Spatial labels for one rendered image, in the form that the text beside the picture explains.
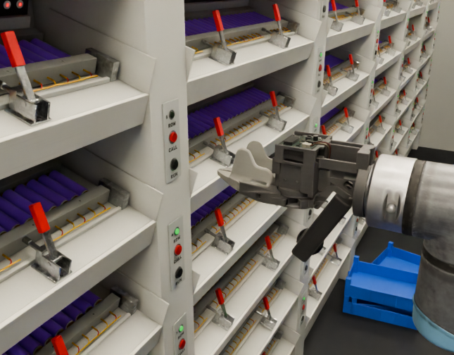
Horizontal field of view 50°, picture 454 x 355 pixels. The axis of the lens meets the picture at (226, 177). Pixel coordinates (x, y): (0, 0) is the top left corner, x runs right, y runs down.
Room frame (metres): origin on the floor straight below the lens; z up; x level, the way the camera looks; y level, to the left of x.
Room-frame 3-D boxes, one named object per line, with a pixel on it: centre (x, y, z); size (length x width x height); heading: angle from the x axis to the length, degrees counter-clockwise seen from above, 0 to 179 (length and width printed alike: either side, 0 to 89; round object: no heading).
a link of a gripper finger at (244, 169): (0.62, -0.02, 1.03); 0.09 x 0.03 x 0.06; 62
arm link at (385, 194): (0.54, -0.19, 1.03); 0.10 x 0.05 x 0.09; 152
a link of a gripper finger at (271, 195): (0.59, -0.06, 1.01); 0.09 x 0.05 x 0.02; 62
